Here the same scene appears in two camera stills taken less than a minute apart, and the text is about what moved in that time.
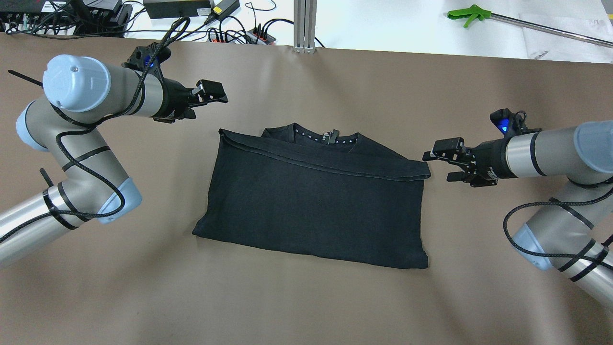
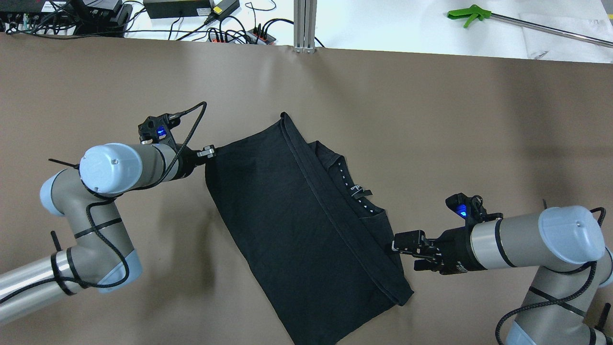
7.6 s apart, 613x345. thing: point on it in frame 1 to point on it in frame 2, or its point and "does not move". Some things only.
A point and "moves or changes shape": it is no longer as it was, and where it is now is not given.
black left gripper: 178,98 to 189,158
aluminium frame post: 304,22 does not move
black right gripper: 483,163 to 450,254
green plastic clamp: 473,11 does not move
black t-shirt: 339,197 moves or changes shape
